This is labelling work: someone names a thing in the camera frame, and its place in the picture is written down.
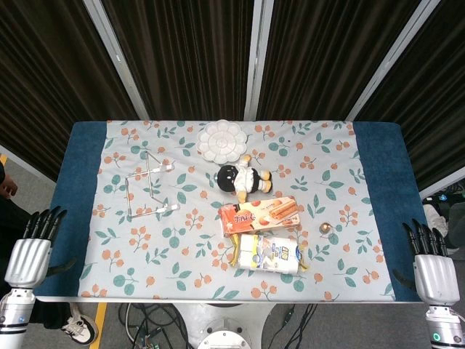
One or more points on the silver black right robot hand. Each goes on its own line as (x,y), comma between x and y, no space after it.
(432,270)

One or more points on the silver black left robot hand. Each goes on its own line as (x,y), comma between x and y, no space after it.
(27,254)

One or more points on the small golden bell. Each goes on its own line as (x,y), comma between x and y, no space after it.
(325,228)

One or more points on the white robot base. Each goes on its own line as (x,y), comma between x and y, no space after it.
(223,325)

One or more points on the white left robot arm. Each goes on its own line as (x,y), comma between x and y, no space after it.
(14,316)

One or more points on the person hand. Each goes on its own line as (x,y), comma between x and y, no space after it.
(8,189)

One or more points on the blue table mat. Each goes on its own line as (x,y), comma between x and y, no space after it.
(76,203)

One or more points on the black and white sneaker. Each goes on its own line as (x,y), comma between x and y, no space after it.
(80,325)

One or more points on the white yellow snack bag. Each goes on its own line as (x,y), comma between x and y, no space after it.
(269,256)

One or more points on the orange wafer roll box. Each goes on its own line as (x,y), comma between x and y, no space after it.
(259,216)

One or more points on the floral patterned tablecloth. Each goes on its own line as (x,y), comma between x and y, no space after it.
(232,232)

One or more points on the black-haired plush doll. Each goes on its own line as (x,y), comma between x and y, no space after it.
(239,178)

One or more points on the white flower-shaped paint palette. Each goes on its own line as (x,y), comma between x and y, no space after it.
(222,141)

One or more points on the dark corrugated partition screen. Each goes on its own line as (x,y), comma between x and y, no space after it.
(189,54)

